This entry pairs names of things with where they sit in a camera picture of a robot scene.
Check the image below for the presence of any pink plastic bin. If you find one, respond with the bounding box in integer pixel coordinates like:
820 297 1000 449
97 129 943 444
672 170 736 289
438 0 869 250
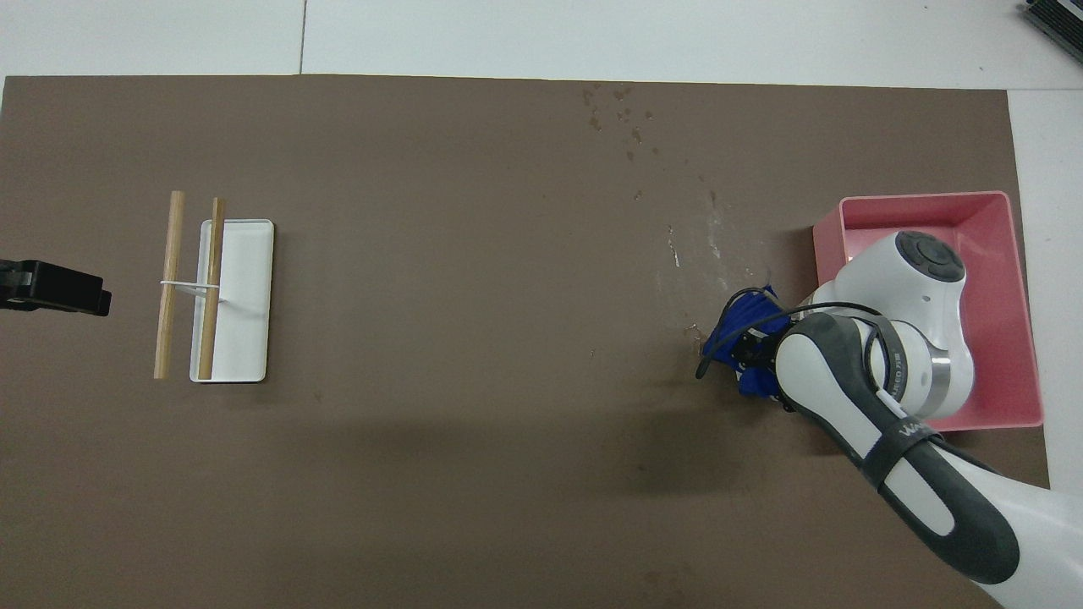
812 191 1045 433

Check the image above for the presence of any brown table mat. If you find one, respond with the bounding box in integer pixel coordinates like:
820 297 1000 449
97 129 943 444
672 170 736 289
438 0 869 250
0 74 1051 609

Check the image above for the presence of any wooden rack rod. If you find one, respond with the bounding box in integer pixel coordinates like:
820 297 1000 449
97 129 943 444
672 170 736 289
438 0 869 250
197 198 228 381
154 191 187 381

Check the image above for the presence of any white towel rack base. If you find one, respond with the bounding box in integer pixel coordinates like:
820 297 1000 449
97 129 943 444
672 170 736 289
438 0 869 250
190 219 276 385

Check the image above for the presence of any blue towel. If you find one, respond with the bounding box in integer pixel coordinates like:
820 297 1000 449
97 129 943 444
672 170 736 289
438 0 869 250
701 286 797 401

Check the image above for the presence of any dark striped object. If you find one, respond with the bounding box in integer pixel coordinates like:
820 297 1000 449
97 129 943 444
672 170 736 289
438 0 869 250
1022 0 1083 65

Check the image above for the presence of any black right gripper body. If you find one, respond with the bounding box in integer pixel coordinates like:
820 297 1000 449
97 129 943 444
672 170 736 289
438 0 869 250
733 326 785 375

